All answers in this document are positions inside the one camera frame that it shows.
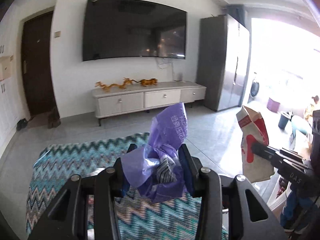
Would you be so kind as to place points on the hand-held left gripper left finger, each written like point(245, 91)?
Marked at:
point(125, 189)

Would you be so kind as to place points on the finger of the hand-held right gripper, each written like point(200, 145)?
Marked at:
point(287, 162)

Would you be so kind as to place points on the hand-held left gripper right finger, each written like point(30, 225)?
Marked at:
point(187, 172)

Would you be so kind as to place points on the black white striped packet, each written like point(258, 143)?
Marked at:
point(166, 171)

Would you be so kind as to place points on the purple plastic wrapper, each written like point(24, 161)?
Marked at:
point(165, 130)

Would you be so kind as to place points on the red and white paper bag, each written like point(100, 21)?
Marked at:
point(252, 127)

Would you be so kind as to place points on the teal object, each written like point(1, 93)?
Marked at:
point(301, 126)

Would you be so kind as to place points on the yellow object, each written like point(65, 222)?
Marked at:
point(311, 106)

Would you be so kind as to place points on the dark blue bin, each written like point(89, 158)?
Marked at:
point(284, 121)

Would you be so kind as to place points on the white plastic bag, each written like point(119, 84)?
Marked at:
point(277, 201)

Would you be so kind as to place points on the person's blue clothing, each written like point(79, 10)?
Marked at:
point(295, 207)

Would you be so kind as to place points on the purple stool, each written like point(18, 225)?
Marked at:
point(272, 105)

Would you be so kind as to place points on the zigzag patterned rug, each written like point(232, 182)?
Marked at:
point(70, 160)

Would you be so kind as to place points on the washing machine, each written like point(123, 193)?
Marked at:
point(255, 86)

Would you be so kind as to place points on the white television stand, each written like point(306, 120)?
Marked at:
point(150, 100)

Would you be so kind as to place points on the white router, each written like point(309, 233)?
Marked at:
point(181, 77)

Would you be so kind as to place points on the golden tiger figurine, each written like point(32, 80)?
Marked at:
point(148, 82)

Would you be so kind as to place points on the long golden dragon figurine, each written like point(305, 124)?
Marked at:
point(108, 86)

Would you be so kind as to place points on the short golden dragon figurine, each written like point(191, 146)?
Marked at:
point(128, 83)

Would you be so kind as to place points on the brown doormat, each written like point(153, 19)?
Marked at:
point(37, 121)

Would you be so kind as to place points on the grey double-door refrigerator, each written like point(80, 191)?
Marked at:
point(220, 65)

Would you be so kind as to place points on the black shoe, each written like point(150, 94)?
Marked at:
point(19, 125)
point(24, 123)

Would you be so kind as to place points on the grey blue curtain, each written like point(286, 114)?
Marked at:
point(236, 15)

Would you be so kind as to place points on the dark brown door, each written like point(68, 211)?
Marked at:
point(38, 65)

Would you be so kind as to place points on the wall-mounted black television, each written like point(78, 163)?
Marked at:
point(135, 30)

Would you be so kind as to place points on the wall switch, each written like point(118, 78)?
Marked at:
point(57, 34)

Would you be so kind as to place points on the white wall cabinet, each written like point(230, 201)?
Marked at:
point(3, 45)

